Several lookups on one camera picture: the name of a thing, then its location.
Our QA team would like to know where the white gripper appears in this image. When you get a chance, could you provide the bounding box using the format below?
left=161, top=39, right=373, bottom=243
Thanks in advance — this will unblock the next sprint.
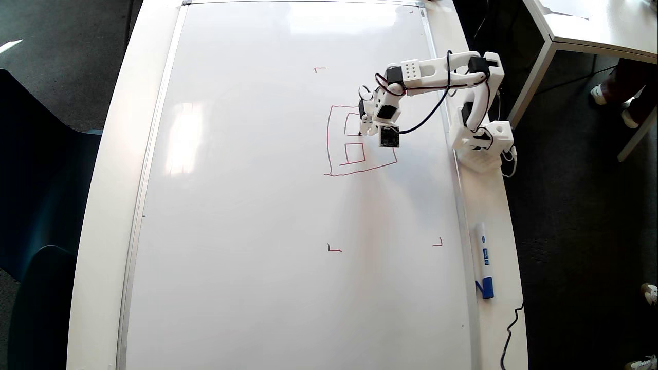
left=358, top=84, right=405, bottom=137

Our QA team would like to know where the white five-joint robot arm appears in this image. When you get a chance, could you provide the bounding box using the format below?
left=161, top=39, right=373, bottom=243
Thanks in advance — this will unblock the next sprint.
left=386, top=50, right=515, bottom=153

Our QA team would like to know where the blue and white whiteboard marker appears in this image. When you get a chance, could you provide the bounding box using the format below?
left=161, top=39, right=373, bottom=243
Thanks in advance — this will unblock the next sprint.
left=474, top=222, right=495, bottom=300

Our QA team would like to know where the white side table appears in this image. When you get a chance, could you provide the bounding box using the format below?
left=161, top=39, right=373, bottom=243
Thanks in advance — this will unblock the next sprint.
left=522, top=0, right=658, bottom=162

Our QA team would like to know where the dark trouser leg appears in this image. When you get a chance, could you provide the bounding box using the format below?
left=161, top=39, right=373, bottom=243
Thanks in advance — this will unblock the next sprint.
left=629, top=66, right=658, bottom=124
left=602, top=58, right=646, bottom=104

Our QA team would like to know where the dark blue chair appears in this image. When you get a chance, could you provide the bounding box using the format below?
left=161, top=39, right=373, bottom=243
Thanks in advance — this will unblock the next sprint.
left=0, top=68, right=103, bottom=370

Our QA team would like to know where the black wrist camera board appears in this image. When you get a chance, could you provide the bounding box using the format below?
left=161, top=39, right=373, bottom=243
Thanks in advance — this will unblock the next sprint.
left=379, top=124, right=401, bottom=149

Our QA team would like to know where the black camera cable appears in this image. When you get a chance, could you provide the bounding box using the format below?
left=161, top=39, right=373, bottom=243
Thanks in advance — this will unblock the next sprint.
left=397, top=10, right=489, bottom=136

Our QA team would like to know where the white perforated robot base mount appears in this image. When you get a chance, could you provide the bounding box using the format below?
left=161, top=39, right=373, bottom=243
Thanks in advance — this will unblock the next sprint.
left=450, top=110, right=504, bottom=174

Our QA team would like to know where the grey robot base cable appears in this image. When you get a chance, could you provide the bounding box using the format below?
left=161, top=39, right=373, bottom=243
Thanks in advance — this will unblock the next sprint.
left=500, top=145, right=518, bottom=178

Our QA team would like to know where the white whiteboard with aluminium frame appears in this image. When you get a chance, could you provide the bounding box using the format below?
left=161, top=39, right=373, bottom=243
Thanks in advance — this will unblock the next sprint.
left=116, top=0, right=481, bottom=370

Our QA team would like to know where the black floor cable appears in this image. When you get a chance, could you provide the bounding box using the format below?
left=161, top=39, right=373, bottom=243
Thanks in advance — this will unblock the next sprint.
left=534, top=66, right=616, bottom=96

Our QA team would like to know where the thin black table cable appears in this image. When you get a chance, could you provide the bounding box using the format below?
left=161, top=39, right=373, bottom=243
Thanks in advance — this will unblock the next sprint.
left=500, top=301, right=525, bottom=370

